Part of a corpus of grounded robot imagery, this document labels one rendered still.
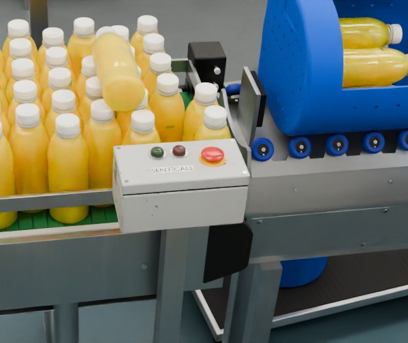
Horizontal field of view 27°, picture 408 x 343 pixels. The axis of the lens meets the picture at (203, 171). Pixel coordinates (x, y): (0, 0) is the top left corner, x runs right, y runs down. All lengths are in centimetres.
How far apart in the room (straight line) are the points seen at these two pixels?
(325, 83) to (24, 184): 55
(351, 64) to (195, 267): 47
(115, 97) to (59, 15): 262
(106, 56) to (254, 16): 270
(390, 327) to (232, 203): 140
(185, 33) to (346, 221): 228
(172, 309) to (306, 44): 52
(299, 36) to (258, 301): 65
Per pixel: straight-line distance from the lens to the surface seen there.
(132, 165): 132
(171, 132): 155
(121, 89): 141
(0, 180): 144
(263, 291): 190
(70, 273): 155
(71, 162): 142
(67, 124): 140
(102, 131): 145
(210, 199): 133
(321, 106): 154
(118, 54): 146
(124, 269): 156
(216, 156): 133
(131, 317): 257
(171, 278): 148
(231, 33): 396
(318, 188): 168
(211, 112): 145
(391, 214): 181
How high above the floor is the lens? 191
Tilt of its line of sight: 38 degrees down
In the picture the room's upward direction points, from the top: 6 degrees clockwise
